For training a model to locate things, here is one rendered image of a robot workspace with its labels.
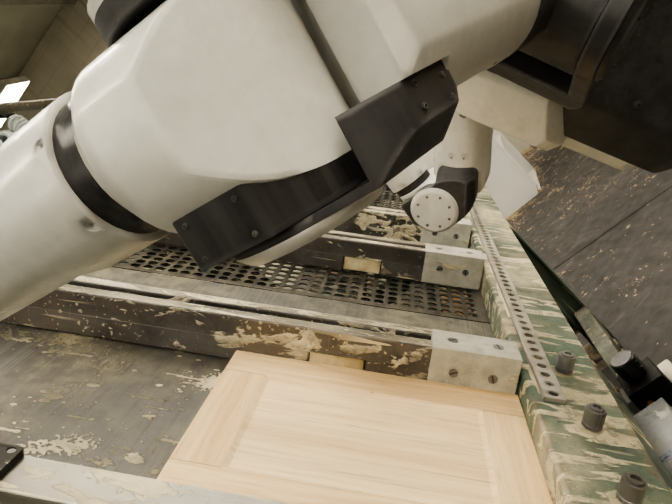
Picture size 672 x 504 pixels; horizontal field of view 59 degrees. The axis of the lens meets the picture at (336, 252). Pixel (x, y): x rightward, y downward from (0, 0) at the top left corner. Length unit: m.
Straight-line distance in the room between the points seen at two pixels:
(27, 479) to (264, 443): 0.24
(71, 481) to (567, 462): 0.51
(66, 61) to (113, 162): 7.06
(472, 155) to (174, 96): 0.75
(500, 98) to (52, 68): 6.98
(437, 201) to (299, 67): 0.72
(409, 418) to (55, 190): 0.61
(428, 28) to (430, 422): 0.60
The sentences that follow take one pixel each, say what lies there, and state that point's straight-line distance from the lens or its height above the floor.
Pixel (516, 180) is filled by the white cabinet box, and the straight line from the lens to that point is 4.67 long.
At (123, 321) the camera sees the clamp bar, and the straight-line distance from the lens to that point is 0.94.
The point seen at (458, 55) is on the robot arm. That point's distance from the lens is 0.29.
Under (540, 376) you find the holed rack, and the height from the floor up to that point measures 0.90.
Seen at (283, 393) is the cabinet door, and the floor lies 1.14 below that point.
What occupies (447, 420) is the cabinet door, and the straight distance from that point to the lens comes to 0.80.
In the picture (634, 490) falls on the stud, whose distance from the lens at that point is 0.69.
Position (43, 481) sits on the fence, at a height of 1.29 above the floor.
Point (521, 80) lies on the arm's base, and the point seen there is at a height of 1.25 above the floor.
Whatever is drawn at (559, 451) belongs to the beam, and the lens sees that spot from 0.75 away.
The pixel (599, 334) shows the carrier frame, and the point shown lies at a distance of 2.35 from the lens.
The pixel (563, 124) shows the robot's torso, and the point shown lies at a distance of 0.63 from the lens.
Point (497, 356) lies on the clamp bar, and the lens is 0.87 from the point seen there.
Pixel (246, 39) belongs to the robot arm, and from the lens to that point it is 0.24.
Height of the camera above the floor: 1.32
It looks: 7 degrees down
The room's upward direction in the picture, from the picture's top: 45 degrees counter-clockwise
